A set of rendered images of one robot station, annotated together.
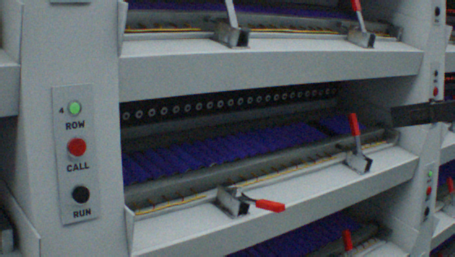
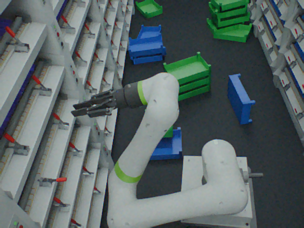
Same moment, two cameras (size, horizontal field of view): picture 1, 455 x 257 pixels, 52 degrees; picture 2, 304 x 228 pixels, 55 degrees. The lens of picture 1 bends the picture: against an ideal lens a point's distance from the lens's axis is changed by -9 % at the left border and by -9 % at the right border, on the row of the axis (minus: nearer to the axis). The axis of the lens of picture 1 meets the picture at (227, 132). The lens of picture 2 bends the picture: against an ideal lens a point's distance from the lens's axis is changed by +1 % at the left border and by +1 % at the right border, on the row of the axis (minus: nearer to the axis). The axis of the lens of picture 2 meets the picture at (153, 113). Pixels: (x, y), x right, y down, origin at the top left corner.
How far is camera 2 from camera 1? 0.70 m
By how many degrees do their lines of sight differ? 48
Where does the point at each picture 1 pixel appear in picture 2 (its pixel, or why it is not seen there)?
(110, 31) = (7, 198)
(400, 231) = (83, 121)
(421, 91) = (69, 78)
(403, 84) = not seen: hidden behind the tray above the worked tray
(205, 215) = (43, 192)
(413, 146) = (75, 96)
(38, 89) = not seen: outside the picture
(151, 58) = (18, 188)
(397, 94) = not seen: hidden behind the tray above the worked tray
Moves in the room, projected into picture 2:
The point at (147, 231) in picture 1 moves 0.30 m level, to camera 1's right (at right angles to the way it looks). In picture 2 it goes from (35, 215) to (104, 156)
